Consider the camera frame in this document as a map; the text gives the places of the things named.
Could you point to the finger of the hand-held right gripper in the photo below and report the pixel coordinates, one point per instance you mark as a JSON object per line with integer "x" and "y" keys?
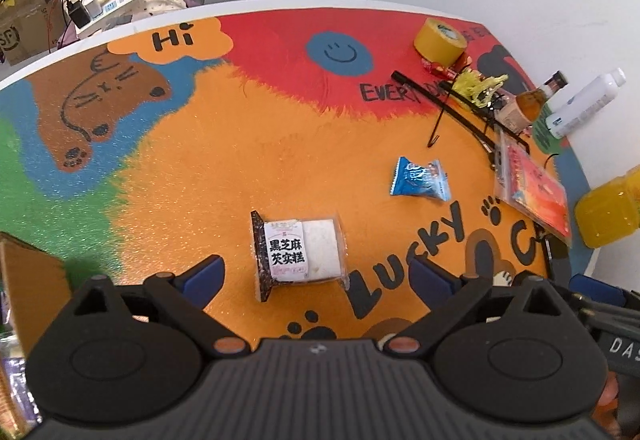
{"x": 597, "y": 289}

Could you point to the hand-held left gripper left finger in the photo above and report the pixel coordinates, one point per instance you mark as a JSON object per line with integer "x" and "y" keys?
{"x": 205, "y": 276}

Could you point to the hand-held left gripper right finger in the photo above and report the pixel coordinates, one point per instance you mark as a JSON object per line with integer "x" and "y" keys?
{"x": 432, "y": 277}

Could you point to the black sesame cake packet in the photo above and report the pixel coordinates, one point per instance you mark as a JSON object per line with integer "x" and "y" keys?
{"x": 300, "y": 252}

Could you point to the cardboard box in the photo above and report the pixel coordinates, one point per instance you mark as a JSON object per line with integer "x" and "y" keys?
{"x": 35, "y": 280}

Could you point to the person's right hand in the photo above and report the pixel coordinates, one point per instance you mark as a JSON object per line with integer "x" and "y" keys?
{"x": 607, "y": 400}

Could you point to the orange juice bottle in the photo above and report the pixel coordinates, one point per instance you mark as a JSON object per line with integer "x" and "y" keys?
{"x": 610, "y": 212}

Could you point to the blue snack packet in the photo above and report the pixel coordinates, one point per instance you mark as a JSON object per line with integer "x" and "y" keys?
{"x": 420, "y": 177}

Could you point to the red booklet in plastic sleeve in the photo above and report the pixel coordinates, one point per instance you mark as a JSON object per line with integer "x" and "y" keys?
{"x": 535, "y": 187}

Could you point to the colourful cartoon table mat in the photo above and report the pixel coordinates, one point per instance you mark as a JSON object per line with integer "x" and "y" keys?
{"x": 250, "y": 145}

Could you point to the black hanger rods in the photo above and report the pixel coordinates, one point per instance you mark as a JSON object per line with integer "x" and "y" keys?
{"x": 452, "y": 110}

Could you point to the white plastic bottle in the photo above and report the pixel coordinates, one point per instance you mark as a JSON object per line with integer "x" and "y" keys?
{"x": 582, "y": 107}

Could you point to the amber glass bottle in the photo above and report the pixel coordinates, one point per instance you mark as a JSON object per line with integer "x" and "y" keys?
{"x": 525, "y": 107}

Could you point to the yellow hair claw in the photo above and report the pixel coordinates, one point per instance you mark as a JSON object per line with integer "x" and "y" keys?
{"x": 477, "y": 87}

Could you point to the red candy wrapper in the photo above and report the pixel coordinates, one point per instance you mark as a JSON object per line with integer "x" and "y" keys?
{"x": 440, "y": 68}

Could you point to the purple snack packet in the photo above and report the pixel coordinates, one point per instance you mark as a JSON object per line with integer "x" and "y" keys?
{"x": 15, "y": 387}

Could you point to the yellow tape roll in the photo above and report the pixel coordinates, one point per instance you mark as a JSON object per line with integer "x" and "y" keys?
{"x": 440, "y": 40}

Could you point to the white power strip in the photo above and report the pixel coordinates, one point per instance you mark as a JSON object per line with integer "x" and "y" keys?
{"x": 112, "y": 7}

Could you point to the black charger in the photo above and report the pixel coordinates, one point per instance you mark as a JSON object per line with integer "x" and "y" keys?
{"x": 76, "y": 10}

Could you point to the brown shipping carton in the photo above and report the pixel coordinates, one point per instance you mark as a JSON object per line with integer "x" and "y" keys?
{"x": 25, "y": 30}

